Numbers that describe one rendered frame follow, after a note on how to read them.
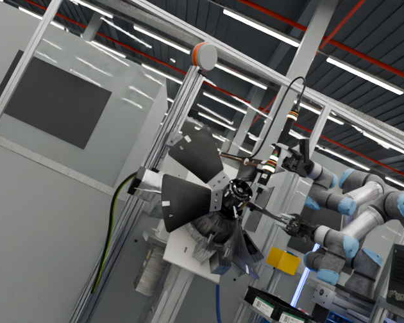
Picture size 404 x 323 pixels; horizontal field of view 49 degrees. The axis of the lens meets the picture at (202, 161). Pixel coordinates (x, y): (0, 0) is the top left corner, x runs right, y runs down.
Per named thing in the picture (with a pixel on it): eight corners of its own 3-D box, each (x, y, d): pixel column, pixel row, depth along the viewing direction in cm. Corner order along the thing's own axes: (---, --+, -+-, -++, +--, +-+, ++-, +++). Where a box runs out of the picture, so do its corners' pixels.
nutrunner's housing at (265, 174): (252, 190, 194) (294, 97, 200) (257, 193, 197) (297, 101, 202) (260, 193, 191) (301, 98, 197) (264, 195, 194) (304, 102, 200)
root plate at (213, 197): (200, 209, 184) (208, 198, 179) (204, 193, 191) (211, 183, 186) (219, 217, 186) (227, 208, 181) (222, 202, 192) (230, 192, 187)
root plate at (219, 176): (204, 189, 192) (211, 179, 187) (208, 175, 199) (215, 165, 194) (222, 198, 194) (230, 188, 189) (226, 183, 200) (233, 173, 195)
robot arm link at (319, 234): (335, 230, 173) (328, 250, 173) (324, 226, 176) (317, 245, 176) (327, 227, 168) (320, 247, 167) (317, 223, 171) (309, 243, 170)
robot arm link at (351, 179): (351, 273, 237) (365, 176, 221) (326, 263, 248) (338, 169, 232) (362, 265, 246) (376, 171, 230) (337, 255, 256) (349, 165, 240)
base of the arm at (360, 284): (360, 294, 243) (367, 277, 244) (378, 302, 228) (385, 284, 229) (338, 284, 239) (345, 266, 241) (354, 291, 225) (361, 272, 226)
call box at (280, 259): (263, 265, 233) (272, 245, 234) (280, 272, 234) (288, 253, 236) (275, 270, 217) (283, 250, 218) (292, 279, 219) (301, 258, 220)
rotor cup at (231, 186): (209, 211, 189) (224, 193, 180) (215, 186, 199) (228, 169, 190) (239, 225, 191) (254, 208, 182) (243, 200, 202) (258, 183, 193)
